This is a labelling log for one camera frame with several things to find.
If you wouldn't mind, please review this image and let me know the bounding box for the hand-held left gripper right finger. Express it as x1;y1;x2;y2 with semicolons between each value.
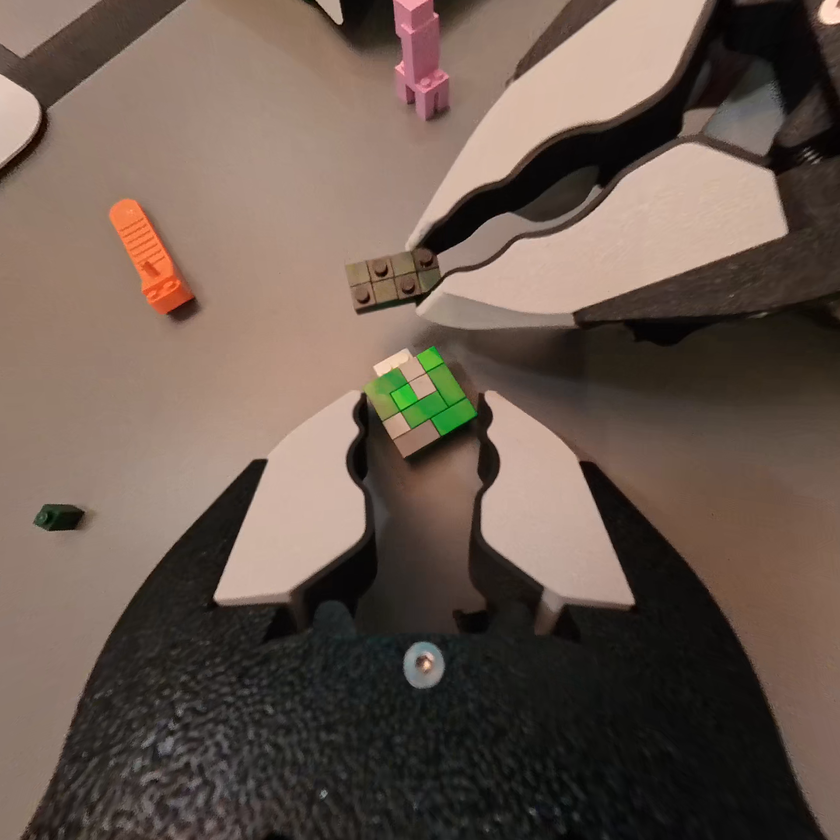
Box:
470;391;637;636

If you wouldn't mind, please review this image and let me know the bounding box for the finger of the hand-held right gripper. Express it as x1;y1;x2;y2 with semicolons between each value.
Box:
405;0;721;255
417;134;790;329

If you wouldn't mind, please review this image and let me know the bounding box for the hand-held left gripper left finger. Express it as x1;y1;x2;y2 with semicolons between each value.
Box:
212;391;380;630

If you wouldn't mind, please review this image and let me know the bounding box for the bright green lego tile panel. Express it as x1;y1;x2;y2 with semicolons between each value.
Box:
363;346;478;460

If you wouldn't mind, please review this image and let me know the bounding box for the dark green lego plate strip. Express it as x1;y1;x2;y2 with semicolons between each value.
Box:
344;248;442;316

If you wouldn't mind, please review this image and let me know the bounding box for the pink lego pig figure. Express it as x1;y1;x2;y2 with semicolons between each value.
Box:
394;0;452;121

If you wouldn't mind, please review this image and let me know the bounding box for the single dark green lego brick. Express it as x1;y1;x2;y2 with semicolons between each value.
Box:
33;504;86;531

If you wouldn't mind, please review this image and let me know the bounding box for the orange brick separator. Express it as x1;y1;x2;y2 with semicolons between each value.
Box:
108;199;196;316

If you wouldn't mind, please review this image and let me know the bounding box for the white rounded board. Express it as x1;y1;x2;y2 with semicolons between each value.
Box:
0;72;43;175

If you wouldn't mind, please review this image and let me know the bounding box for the black strip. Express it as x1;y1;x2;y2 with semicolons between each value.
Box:
0;0;186;106

